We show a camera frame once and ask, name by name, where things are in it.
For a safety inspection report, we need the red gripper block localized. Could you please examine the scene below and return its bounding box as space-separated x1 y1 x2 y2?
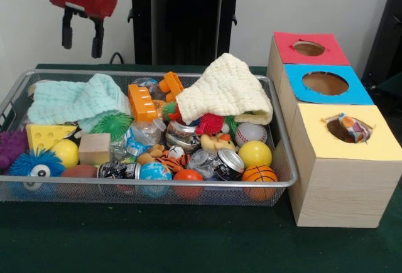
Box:
46 0 119 59

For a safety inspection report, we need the mint green waffle cloth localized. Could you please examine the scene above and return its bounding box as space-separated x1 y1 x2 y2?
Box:
27 73 133 132

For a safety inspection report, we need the cream white waffle cloth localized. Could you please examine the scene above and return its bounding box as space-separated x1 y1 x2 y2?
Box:
175 52 274 126

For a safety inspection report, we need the colourful patterned cloth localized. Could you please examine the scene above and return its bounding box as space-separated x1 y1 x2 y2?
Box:
338 112 374 144

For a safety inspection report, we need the shallow clear mesh bin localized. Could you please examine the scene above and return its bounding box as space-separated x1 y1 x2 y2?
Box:
0 68 299 206

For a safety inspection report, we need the wooden box with three holes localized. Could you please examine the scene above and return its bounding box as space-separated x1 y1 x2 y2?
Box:
266 31 402 228

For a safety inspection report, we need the yellow cheese wedge toy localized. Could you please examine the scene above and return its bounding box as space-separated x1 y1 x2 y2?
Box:
25 124 78 154

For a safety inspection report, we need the plain wooden block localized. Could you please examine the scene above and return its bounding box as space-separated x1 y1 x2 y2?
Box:
78 133 111 164

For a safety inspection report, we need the purple spiky toy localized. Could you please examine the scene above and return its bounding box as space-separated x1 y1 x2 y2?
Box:
0 128 28 169

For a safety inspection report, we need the blue spiky ball with eye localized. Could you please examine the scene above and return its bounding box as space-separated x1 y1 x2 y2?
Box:
8 148 66 192

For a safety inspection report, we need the blue globe ball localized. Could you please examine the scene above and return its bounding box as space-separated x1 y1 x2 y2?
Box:
139 162 173 199

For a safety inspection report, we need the white baseball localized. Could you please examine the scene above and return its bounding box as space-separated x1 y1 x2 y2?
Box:
234 122 268 147

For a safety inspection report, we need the yellow ball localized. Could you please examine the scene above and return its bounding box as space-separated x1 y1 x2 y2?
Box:
237 140 273 169

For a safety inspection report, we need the dark green table cloth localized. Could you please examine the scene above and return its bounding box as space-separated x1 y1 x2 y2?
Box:
0 63 402 273
381 72 402 98

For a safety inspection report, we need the small orange basketball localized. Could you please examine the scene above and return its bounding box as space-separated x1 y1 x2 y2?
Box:
241 164 279 200

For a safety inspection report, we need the black cable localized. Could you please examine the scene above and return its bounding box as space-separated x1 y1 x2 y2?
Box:
109 52 126 65

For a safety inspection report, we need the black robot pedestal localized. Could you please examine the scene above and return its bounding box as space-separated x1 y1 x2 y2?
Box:
121 0 254 66

